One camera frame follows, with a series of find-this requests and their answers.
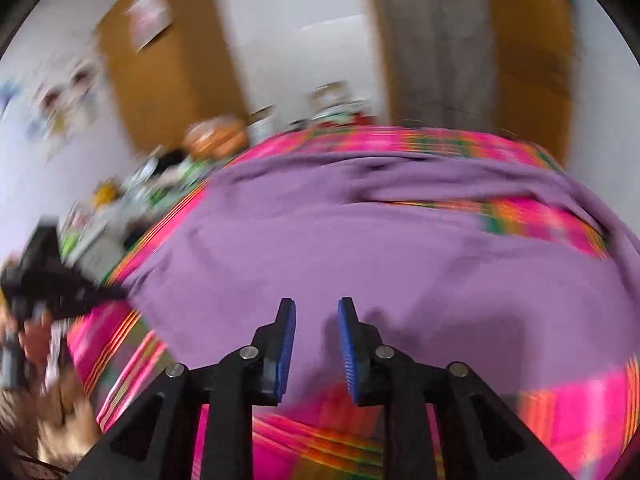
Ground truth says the purple fleece garment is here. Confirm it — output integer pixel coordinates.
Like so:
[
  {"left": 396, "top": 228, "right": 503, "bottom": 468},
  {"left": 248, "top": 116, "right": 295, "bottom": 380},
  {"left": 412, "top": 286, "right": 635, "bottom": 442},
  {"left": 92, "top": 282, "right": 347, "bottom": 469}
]
[{"left": 125, "top": 154, "right": 639, "bottom": 400}]

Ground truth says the person left hand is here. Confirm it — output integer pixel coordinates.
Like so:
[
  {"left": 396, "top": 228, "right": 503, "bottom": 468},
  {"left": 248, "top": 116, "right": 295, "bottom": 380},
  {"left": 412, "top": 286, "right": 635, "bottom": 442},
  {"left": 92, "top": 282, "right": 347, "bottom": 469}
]
[{"left": 18, "top": 310, "right": 53, "bottom": 370}]

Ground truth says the floral patterned quilt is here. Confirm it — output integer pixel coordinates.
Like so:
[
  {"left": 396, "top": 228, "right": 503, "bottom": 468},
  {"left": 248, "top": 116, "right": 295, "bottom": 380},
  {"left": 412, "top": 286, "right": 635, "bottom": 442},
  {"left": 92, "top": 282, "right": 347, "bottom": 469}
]
[{"left": 1, "top": 364, "right": 102, "bottom": 479}]

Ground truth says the white plastic bag on cabinet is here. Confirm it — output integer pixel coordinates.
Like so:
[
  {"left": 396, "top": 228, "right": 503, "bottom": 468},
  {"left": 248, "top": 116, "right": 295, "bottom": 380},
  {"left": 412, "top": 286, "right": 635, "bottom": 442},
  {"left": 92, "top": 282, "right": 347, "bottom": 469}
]
[{"left": 126, "top": 0, "right": 172, "bottom": 52}]

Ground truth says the brown wooden door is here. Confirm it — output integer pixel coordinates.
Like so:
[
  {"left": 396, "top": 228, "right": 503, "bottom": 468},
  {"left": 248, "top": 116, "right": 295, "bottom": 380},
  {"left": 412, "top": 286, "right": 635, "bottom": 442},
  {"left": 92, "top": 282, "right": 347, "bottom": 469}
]
[{"left": 488, "top": 0, "right": 574, "bottom": 162}]

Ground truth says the cartoon couple wall sticker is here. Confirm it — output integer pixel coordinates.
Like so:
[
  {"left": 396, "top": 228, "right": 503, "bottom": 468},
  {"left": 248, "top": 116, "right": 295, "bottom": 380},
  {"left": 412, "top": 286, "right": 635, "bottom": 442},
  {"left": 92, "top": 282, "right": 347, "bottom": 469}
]
[{"left": 26, "top": 60, "right": 100, "bottom": 160}]

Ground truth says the wooden wall cabinet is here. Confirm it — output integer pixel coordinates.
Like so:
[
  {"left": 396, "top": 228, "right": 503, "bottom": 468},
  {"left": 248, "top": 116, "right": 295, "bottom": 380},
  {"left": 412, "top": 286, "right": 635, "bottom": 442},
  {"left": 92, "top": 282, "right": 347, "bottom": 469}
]
[{"left": 96, "top": 0, "right": 248, "bottom": 153}]

